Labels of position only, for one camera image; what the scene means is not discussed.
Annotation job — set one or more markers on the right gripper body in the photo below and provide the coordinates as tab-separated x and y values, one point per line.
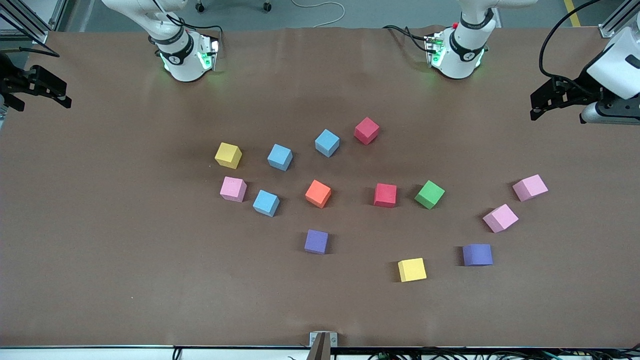
11	82

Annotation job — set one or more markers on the red foam cube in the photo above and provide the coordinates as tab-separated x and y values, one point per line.
366	131
385	195

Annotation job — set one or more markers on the pink foam cube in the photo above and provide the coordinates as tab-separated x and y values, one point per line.
233	189
530	188
500	218

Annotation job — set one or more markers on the blue foam cube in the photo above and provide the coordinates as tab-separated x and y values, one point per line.
279	157
265	203
327	143

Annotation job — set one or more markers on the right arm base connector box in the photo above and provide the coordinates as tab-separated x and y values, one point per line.
210	50

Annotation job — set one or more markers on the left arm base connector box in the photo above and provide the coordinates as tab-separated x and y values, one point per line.
434	50

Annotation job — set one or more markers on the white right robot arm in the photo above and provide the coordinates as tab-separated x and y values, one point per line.
185	65

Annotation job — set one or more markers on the yellow floor tape strip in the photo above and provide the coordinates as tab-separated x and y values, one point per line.
572	14

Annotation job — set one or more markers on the green foam cube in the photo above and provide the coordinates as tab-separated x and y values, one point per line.
429	194

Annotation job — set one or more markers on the purple foam cube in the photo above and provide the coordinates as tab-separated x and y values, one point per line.
477	255
316	242

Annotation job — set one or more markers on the black caster wheel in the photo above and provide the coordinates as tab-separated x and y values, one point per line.
267	6
200	7

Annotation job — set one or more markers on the yellow foam cube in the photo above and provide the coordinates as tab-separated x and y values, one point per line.
412	270
228	155

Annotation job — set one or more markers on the orange foam cube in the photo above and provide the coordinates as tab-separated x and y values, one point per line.
318	194

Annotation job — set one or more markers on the aluminium frame profile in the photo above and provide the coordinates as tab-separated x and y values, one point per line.
30	30
612	25
58	12

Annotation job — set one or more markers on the grey metal bracket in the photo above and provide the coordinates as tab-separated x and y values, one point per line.
314	339

